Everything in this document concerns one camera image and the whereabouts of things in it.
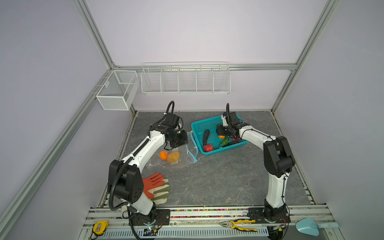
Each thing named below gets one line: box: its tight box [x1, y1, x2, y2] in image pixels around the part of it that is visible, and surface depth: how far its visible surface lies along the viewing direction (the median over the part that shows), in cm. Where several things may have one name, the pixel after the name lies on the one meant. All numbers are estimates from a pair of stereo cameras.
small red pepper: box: [203, 144, 214, 152], surface depth 93 cm
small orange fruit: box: [159, 151, 168, 161], surface depth 93 cm
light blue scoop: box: [295, 217, 340, 237], surface depth 72 cm
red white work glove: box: [142, 172, 170, 205], surface depth 84 cm
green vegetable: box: [222, 136, 229, 146], surface depth 101 cm
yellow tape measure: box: [92, 220, 109, 236], surface depth 71 cm
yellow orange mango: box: [167, 151, 180, 163], surface depth 92 cm
